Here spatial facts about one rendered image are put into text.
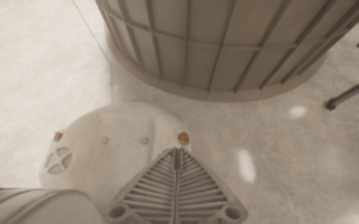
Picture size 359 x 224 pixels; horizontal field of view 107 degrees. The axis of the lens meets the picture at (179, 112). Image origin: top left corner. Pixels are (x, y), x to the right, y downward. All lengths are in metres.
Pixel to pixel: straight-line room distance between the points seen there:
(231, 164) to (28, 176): 1.19
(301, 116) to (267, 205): 0.65
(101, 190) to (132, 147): 0.18
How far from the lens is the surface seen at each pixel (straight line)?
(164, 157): 0.16
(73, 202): 0.22
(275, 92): 1.25
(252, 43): 0.84
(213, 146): 0.91
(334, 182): 1.23
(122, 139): 0.63
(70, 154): 0.65
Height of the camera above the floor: 0.86
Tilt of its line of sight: 63 degrees down
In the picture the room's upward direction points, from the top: 1 degrees counter-clockwise
